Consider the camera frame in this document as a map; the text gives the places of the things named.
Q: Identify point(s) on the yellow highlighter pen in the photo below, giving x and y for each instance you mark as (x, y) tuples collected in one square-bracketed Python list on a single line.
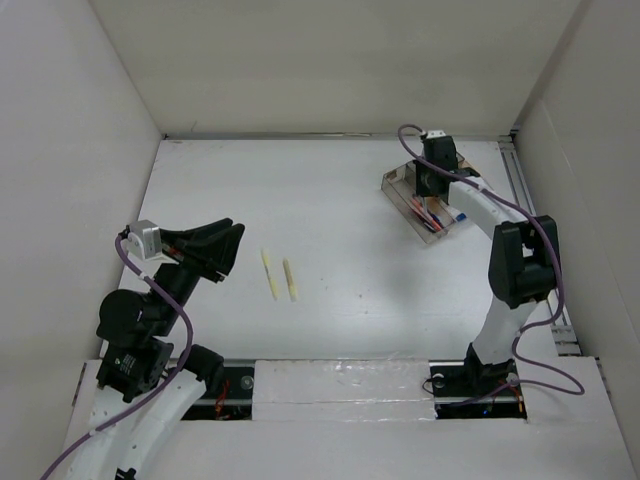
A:
[(270, 279), (291, 285)]

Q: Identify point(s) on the blue white glue tube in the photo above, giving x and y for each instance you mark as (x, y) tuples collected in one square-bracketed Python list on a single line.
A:
[(456, 215)]

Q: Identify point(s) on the orange pen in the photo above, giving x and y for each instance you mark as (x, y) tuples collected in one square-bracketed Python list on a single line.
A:
[(417, 204)]

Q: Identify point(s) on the red gel pen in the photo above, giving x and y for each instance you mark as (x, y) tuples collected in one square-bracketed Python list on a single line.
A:
[(425, 222)]

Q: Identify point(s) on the blue ballpoint pen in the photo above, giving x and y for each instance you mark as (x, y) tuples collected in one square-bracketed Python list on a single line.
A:
[(435, 221)]

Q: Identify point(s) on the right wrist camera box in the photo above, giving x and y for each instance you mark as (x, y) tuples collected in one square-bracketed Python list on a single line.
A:
[(433, 134)]

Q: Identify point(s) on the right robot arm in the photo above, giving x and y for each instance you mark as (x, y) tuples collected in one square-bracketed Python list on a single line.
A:
[(489, 363)]

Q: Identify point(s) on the clear compartment desk organizer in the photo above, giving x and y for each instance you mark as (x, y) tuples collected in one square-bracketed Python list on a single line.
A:
[(399, 185)]

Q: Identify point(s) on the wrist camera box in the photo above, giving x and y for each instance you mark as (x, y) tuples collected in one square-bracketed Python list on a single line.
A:
[(143, 240), (433, 134)]

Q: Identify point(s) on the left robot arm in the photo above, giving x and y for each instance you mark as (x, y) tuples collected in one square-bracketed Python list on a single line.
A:
[(152, 371)]

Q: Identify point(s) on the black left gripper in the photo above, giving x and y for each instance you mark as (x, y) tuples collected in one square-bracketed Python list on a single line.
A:
[(215, 244)]

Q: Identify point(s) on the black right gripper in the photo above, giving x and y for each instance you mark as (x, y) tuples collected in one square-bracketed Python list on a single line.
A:
[(422, 190)]

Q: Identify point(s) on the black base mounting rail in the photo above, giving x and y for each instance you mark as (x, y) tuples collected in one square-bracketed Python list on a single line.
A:
[(350, 391)]

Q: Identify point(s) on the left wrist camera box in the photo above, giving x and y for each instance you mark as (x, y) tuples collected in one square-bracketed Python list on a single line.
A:
[(143, 240)]

